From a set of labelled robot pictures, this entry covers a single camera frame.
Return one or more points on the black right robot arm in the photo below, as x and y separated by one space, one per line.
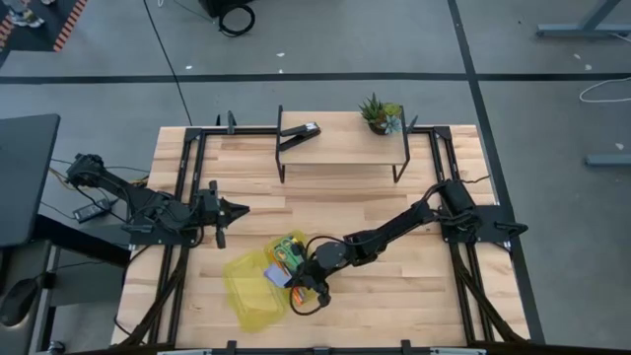
394 227

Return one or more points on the pale blue sticky note pad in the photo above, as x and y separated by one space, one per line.
277 276

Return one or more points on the black computer mouse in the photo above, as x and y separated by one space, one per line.
17 301

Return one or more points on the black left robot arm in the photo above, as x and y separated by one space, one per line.
143 204

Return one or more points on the grey desk leg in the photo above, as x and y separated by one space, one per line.
567 30

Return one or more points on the potted succulent plant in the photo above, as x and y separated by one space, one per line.
379 118

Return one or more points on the wooden shelf with black legs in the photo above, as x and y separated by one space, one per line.
345 143

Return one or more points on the black mat with orange stripes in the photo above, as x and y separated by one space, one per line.
54 29

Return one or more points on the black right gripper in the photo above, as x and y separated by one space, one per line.
313 281

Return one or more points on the black power adapter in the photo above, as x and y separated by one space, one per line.
92 209

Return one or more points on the green yellow crayon box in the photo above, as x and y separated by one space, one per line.
295 242

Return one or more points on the grey desk foot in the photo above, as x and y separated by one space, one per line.
609 160

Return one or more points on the black stapler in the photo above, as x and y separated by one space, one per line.
298 133

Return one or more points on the person's shoe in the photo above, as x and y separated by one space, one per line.
24 19

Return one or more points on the yellow translucent plastic case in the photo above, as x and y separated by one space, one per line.
246 296

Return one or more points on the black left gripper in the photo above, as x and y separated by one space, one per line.
211 211

